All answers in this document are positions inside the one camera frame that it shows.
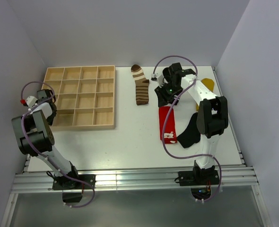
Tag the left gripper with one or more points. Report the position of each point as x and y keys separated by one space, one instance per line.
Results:
x=49 y=120

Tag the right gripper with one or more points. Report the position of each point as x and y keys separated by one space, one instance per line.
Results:
x=161 y=91

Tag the black sock with white stripes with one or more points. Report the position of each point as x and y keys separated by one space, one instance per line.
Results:
x=165 y=96

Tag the red sock with white bear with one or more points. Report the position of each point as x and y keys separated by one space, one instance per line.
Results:
x=170 y=133

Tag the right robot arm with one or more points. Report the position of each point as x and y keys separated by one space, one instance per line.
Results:
x=210 y=120

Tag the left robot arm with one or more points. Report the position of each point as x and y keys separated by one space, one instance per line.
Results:
x=34 y=137

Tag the brown striped sock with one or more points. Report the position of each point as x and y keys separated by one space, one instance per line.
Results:
x=141 y=85

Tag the wooden compartment tray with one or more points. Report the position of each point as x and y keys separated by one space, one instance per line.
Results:
x=85 y=97

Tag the yellow sock with cartoon face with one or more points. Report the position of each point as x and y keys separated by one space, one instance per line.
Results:
x=208 y=82

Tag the plain black sock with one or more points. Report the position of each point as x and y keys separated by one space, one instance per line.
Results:
x=191 y=134

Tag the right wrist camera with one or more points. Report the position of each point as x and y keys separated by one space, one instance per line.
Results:
x=157 y=78

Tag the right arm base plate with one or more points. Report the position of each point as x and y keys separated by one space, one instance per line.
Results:
x=197 y=177

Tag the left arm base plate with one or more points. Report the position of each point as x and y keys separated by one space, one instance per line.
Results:
x=63 y=183

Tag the aluminium mounting rail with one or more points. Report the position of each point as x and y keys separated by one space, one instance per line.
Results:
x=132 y=179

